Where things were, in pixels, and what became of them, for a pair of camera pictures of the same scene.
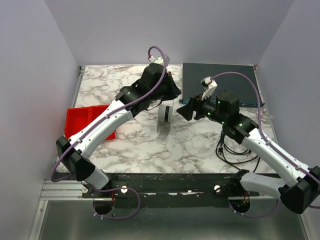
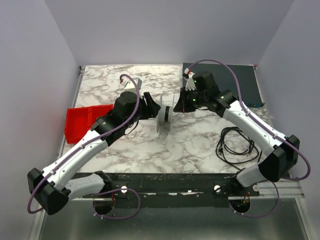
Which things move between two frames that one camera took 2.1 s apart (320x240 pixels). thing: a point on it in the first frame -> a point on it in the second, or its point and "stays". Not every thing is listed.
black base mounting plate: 173,190 stays
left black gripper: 170,83 -> 146,105
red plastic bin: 77,117 stays
